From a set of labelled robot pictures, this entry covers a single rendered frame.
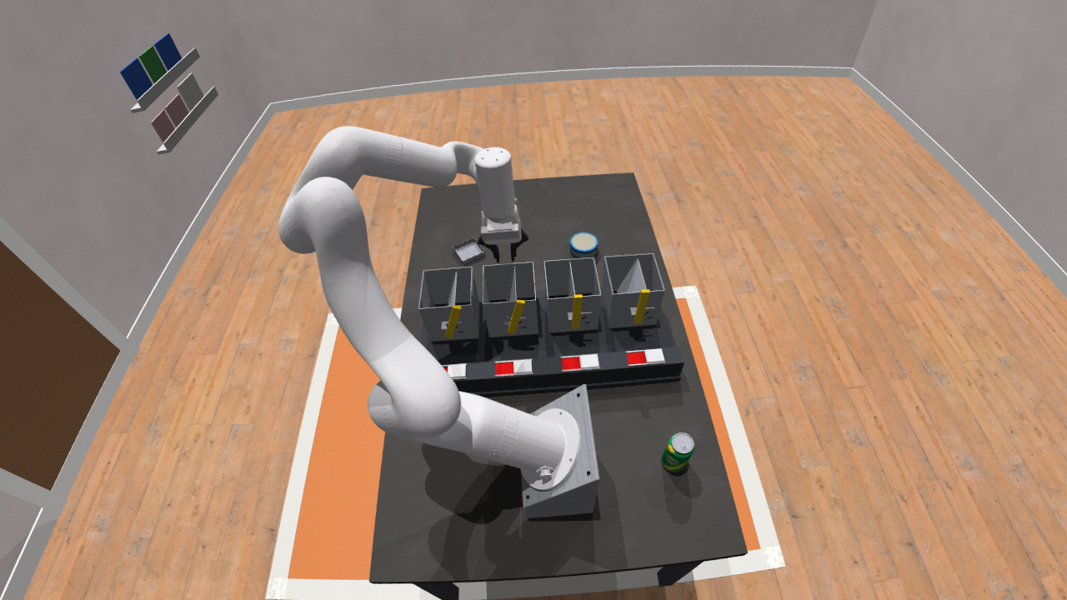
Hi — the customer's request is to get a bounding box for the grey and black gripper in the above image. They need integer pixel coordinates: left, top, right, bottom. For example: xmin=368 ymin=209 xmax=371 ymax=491
xmin=478 ymin=205 xmax=528 ymax=263

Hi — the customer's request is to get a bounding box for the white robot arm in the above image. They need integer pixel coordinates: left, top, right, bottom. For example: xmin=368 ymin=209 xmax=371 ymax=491
xmin=278 ymin=127 xmax=580 ymax=491

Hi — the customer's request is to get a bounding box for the blue and white round tin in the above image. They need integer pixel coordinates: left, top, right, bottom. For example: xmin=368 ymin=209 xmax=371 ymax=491
xmin=570 ymin=232 xmax=599 ymax=258

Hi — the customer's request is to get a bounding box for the green drink can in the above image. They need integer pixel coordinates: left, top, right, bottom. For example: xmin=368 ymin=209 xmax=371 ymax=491
xmin=662 ymin=432 xmax=694 ymax=472

